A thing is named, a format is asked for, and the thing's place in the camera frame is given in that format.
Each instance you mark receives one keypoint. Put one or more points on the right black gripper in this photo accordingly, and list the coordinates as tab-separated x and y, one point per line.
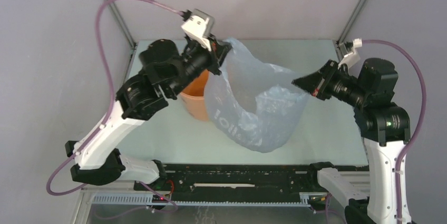
317	83

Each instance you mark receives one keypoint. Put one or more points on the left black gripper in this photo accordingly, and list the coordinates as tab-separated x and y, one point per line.
220	50

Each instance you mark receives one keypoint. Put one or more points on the orange plastic trash bin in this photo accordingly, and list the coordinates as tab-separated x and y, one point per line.
193	97

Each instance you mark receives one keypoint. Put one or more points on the light blue plastic trash bag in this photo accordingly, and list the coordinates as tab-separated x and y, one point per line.
254	103

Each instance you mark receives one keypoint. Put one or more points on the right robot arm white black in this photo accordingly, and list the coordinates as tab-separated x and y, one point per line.
385	129

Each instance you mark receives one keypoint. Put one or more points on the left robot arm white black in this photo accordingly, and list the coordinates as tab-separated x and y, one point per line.
165	73

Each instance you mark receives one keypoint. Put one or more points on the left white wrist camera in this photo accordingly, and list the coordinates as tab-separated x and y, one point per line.
197	25

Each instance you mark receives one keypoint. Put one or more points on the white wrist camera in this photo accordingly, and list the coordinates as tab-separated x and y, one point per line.
197	25
350	55

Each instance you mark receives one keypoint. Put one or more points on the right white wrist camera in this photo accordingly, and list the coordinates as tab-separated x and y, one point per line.
350	55

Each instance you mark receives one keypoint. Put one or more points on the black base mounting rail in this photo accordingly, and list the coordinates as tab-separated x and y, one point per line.
243	182

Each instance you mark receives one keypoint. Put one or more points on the white slotted cable duct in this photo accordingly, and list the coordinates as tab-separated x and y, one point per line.
147	199

